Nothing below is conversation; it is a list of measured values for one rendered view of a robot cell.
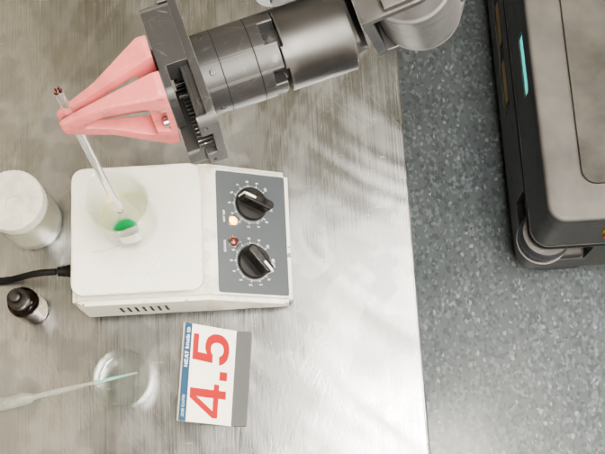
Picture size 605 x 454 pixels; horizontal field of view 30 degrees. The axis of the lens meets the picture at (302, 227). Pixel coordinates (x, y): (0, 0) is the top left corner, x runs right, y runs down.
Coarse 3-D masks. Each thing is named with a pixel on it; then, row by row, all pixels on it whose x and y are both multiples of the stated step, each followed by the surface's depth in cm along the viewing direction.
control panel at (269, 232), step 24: (216, 192) 105; (264, 192) 108; (216, 216) 105; (240, 216) 106; (264, 216) 107; (240, 240) 105; (264, 240) 106; (240, 288) 104; (264, 288) 105; (288, 288) 106
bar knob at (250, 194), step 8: (240, 192) 106; (248, 192) 105; (256, 192) 107; (240, 200) 106; (248, 200) 105; (256, 200) 105; (264, 200) 105; (240, 208) 106; (248, 208) 106; (256, 208) 106; (264, 208) 106; (272, 208) 106; (248, 216) 106; (256, 216) 106
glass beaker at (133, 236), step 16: (96, 176) 96; (112, 176) 97; (128, 176) 96; (96, 192) 97; (144, 192) 96; (96, 208) 99; (96, 224) 95; (144, 224) 97; (112, 240) 100; (128, 240) 98; (144, 240) 100
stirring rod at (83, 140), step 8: (56, 88) 72; (56, 96) 72; (64, 96) 73; (64, 104) 73; (64, 112) 74; (72, 112) 75; (80, 136) 77; (88, 144) 79; (88, 152) 80; (96, 160) 81; (96, 168) 82; (104, 176) 84; (104, 184) 85; (112, 192) 86; (112, 200) 88; (120, 208) 89
